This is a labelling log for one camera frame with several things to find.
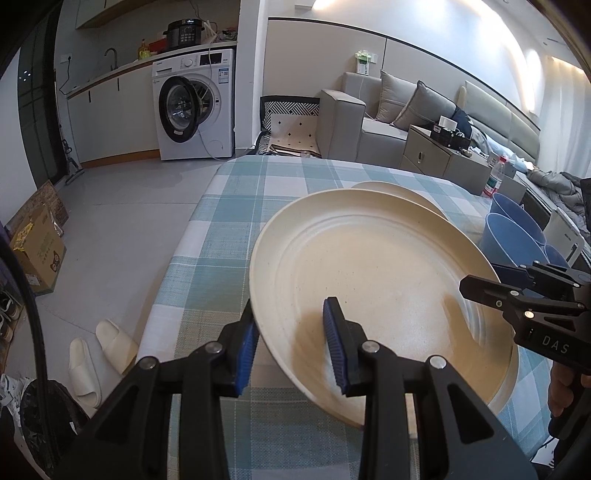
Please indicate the blue bowl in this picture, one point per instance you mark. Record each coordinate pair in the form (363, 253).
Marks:
(556, 256)
(508, 244)
(512, 205)

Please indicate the yellow oil bottle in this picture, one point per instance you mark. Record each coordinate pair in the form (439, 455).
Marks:
(145, 50)

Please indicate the beige bedside cabinet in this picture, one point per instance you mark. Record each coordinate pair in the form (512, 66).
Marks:
(429, 154)

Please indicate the white washing machine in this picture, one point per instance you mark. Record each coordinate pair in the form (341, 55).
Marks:
(212, 115)

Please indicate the person's right hand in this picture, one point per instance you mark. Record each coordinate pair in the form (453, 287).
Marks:
(561, 387)

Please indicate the dark grey pillow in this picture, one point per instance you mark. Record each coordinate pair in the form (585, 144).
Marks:
(425, 108)

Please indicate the red box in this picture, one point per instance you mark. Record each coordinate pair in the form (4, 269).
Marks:
(158, 45)

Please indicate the black mesh bin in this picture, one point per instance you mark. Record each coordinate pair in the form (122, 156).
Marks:
(51, 424)

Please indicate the cream slipper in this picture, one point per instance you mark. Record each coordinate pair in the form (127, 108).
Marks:
(83, 374)
(115, 346)

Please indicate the stick mop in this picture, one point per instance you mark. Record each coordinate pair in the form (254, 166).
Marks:
(69, 157)

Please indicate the cream plate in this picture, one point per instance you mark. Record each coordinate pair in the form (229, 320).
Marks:
(505, 383)
(369, 258)
(401, 190)

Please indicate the grey jacket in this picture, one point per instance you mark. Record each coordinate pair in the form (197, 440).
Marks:
(561, 194)

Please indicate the black box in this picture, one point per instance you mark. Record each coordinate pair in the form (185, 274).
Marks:
(445, 137)

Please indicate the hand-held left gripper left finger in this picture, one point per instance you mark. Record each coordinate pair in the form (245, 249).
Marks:
(244, 355)

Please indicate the brown patterned bag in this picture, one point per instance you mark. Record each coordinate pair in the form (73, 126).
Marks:
(46, 196)

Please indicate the dark glass door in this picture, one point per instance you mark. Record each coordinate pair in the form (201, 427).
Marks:
(41, 106)

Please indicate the dark blue pillow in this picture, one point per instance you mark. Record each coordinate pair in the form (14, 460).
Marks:
(461, 122)

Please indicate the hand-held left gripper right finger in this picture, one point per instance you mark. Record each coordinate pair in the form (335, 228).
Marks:
(334, 350)

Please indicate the green white wall box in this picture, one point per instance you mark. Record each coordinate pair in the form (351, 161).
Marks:
(363, 62)

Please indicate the white appliance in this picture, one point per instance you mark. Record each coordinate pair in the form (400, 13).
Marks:
(563, 235)

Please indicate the beige sofa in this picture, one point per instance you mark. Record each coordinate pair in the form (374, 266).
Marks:
(341, 129)

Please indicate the beige padded headboard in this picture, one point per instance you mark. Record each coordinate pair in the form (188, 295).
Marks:
(498, 115)

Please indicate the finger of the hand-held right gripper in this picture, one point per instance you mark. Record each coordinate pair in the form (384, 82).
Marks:
(554, 273)
(485, 288)

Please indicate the kitchen faucet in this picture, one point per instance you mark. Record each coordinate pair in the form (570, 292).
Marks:
(112, 55)

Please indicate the light grey pillow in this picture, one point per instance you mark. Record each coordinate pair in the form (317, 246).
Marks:
(395, 97)

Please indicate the checked tablecloth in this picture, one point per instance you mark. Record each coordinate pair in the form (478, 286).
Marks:
(221, 258)

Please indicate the white wall cabinet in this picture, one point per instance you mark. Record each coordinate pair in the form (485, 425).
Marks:
(115, 11)

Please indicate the small white box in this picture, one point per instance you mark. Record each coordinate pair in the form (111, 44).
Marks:
(448, 122)

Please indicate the plastic water bottle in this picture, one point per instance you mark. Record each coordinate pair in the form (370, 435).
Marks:
(493, 180)

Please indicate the white kitchen counter cabinet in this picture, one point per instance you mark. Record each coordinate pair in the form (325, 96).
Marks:
(115, 120)

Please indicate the black pressure cooker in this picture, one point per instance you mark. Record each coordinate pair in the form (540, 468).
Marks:
(184, 34)

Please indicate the cardboard box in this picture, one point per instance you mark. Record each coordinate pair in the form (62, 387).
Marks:
(39, 254)

